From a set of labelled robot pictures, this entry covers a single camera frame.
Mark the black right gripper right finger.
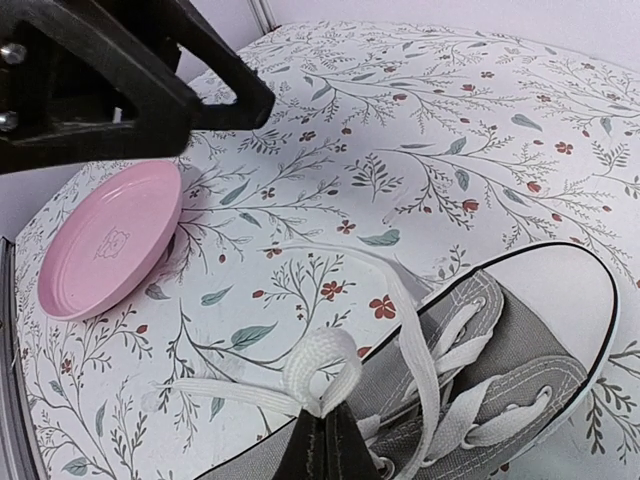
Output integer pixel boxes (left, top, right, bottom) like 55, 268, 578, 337
324, 408, 381, 480

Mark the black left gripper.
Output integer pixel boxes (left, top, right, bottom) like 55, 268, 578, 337
1, 1, 275, 174

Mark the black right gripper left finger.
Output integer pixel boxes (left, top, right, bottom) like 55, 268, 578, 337
272, 412, 323, 480

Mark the grey sneaker with red sole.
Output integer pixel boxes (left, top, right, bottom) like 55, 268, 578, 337
172, 242, 619, 479

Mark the pink plastic plate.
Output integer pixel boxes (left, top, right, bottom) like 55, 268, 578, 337
37, 160, 182, 322

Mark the floral patterned table mat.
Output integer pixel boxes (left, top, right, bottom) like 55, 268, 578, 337
13, 22, 639, 479

